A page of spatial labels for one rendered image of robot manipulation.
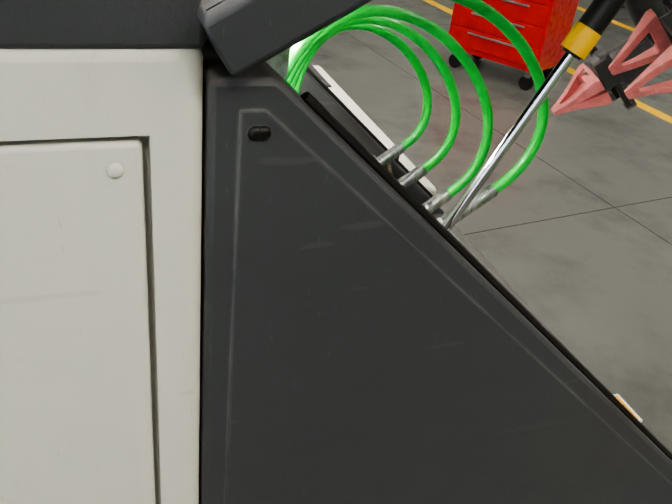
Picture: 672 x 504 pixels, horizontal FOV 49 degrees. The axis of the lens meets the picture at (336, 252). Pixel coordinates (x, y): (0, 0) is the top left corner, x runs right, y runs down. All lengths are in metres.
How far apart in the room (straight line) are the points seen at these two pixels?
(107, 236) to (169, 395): 0.13
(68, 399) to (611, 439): 0.51
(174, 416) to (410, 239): 0.20
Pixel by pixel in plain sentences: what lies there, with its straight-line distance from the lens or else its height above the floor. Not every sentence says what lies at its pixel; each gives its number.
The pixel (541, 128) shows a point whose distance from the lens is 0.97.
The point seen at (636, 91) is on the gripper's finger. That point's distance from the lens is 0.95.
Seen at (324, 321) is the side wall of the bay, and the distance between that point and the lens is 0.51.
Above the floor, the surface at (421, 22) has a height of 1.36.
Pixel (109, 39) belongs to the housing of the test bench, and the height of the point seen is 1.47.
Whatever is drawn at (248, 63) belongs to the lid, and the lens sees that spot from 0.38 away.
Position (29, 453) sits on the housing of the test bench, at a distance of 0.54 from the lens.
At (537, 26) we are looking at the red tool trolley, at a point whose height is 0.44.
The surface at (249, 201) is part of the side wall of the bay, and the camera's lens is 0.44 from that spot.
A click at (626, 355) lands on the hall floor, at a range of 2.84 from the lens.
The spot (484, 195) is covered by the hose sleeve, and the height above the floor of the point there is 1.17.
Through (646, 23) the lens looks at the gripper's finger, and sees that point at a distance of 0.97.
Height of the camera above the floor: 1.58
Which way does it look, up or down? 32 degrees down
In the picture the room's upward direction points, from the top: 7 degrees clockwise
